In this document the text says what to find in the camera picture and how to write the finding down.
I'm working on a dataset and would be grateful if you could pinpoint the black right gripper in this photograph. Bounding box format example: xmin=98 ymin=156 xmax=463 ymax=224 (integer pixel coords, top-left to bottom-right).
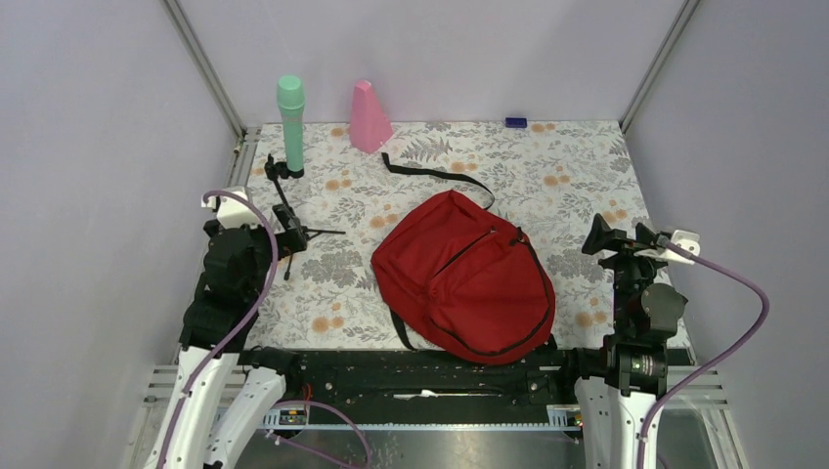
xmin=581 ymin=212 xmax=674 ymax=331

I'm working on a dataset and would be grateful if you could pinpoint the red backpack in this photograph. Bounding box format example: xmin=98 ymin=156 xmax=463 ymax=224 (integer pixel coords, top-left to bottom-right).
xmin=371 ymin=190 xmax=556 ymax=364

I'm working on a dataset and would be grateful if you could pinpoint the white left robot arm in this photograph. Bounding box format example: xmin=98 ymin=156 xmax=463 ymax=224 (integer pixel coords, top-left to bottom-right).
xmin=145 ymin=199 xmax=308 ymax=468

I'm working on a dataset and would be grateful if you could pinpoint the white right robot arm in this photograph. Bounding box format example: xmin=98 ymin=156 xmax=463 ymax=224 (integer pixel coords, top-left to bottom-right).
xmin=287 ymin=215 xmax=686 ymax=468

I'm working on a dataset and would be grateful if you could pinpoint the black mini tripod stand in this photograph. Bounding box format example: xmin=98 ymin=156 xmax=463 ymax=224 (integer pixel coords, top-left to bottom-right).
xmin=264 ymin=153 xmax=346 ymax=280

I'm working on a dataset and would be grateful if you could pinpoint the floral table mat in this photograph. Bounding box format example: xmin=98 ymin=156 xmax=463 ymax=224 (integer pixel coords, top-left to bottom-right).
xmin=247 ymin=121 xmax=648 ymax=350

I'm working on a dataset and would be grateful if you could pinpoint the pink cone block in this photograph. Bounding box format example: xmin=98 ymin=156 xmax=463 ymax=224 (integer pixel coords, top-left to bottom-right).
xmin=349 ymin=79 xmax=394 ymax=153

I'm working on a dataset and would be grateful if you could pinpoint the green toy microphone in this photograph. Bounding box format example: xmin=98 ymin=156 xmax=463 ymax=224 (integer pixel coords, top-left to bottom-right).
xmin=277 ymin=75 xmax=305 ymax=178

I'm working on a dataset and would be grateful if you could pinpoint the small blue block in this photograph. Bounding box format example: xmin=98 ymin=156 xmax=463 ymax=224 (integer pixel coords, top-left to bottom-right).
xmin=504 ymin=117 xmax=528 ymax=128

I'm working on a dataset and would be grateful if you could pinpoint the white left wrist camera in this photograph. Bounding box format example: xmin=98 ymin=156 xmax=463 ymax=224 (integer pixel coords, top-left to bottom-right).
xmin=201 ymin=195 xmax=259 ymax=229

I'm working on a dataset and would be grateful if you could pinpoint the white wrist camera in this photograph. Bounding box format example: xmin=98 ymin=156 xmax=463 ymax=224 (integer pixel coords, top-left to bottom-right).
xmin=635 ymin=230 xmax=701 ymax=265
xmin=201 ymin=195 xmax=259 ymax=229

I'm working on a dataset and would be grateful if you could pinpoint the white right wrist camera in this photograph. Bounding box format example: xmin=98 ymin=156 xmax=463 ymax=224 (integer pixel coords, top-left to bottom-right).
xmin=635 ymin=230 xmax=701 ymax=265

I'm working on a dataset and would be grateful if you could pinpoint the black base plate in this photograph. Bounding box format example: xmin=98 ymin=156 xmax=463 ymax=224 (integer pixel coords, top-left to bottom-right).
xmin=233 ymin=346 xmax=694 ymax=427

